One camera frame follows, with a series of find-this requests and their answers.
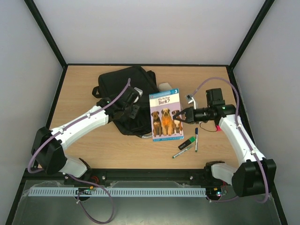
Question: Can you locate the colourful booklet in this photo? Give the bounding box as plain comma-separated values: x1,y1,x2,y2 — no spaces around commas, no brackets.
149,89,184,142

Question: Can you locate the black student bag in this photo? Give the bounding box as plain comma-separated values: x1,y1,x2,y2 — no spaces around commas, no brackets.
92,66,159,138

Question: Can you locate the beige pencil case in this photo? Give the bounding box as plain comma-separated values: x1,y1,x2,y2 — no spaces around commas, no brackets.
158,82,172,92

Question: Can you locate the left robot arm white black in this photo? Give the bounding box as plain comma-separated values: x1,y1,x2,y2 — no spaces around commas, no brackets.
27,86,143,178

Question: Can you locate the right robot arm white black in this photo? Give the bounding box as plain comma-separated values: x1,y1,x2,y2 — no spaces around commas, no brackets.
173,105,277,198

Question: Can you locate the blue capped marker pen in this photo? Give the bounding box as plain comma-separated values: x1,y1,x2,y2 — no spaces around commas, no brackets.
195,127,198,152

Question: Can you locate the green black highlighter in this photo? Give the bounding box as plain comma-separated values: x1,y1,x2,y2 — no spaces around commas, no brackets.
178,136,195,150

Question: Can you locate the green capped marker pen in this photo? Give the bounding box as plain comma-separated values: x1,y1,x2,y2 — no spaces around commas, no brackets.
172,146,192,159

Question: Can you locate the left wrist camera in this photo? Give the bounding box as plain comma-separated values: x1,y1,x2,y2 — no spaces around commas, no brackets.
134,87,143,103

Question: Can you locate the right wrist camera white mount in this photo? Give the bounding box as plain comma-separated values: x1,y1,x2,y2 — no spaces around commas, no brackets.
186,95,198,109

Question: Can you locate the bag grey metal handle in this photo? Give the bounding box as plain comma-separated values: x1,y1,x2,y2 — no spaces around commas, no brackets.
141,133,152,139

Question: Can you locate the black aluminium frame rail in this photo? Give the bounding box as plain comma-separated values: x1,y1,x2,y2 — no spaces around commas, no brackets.
23,169,223,187

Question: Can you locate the grey slotted cable duct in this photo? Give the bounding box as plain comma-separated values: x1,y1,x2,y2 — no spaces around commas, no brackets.
28,187,206,197

